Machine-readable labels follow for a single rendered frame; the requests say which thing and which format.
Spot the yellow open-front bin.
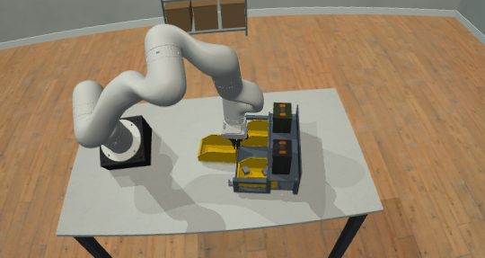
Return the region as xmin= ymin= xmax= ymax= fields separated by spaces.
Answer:
xmin=198 ymin=134 xmax=238 ymax=163
xmin=237 ymin=157 xmax=277 ymax=188
xmin=241 ymin=120 xmax=269 ymax=147

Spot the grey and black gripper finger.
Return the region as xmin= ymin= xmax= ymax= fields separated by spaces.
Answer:
xmin=229 ymin=138 xmax=236 ymax=149
xmin=236 ymin=139 xmax=243 ymax=149

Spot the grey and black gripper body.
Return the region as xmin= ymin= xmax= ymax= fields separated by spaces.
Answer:
xmin=223 ymin=116 xmax=248 ymax=139

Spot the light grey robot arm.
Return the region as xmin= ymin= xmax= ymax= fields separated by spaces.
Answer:
xmin=72 ymin=24 xmax=264 ymax=162

